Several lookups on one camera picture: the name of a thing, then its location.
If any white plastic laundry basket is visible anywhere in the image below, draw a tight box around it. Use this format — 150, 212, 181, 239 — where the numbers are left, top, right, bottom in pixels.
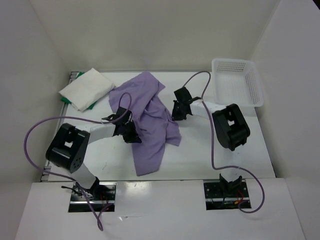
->
211, 58, 264, 108

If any white t-shirt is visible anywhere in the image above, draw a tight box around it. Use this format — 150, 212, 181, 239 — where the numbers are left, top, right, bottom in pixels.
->
59, 68, 115, 112

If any green t-shirt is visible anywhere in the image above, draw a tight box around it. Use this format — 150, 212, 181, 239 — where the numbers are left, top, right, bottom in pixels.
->
60, 71, 96, 110

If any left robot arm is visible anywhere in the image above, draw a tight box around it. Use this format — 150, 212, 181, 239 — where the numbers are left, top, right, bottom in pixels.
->
45, 107, 142, 200

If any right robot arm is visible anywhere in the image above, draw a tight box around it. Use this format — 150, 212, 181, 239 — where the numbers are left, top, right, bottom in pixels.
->
172, 87, 251, 197

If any purple t-shirt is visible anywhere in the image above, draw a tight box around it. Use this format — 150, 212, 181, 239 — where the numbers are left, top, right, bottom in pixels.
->
109, 71, 182, 176

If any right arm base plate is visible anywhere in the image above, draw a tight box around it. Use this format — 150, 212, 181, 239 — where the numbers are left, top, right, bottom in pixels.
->
203, 180, 252, 211

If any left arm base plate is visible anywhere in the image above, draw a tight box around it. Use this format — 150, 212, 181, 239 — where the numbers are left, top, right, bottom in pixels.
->
62, 182, 117, 213

